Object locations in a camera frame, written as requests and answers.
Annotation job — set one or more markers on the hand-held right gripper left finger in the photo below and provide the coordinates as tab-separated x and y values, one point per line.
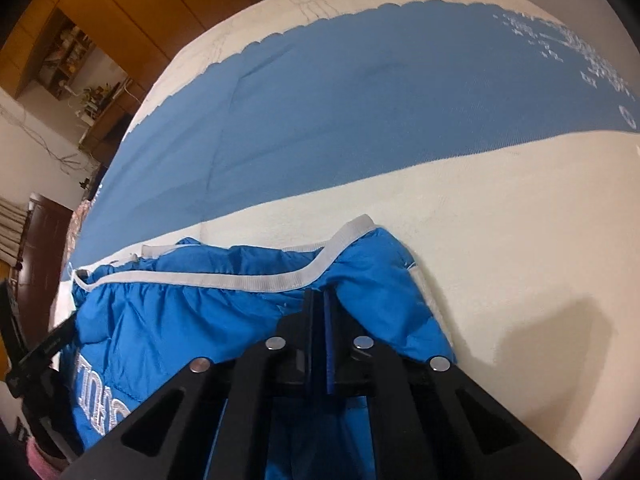
250	385

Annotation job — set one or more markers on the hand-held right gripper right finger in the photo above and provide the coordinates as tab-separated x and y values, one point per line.
328	345

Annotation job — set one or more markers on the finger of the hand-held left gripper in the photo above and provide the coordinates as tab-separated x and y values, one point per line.
52	340

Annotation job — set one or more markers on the blue puffer jacket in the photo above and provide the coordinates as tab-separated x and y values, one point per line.
175	320

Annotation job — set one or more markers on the pink patterned bed sheet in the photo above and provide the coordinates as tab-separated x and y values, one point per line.
47	465

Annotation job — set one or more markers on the dark wooden headboard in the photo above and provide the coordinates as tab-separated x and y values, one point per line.
45	240

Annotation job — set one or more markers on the pink floral quilt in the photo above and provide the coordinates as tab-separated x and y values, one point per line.
80	225

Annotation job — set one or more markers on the wooden desk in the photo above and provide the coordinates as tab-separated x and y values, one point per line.
110	125

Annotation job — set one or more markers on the blue white printed blanket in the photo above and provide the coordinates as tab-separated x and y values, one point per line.
350	110

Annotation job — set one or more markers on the wooden wall bookshelf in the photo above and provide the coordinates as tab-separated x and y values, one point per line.
70	55

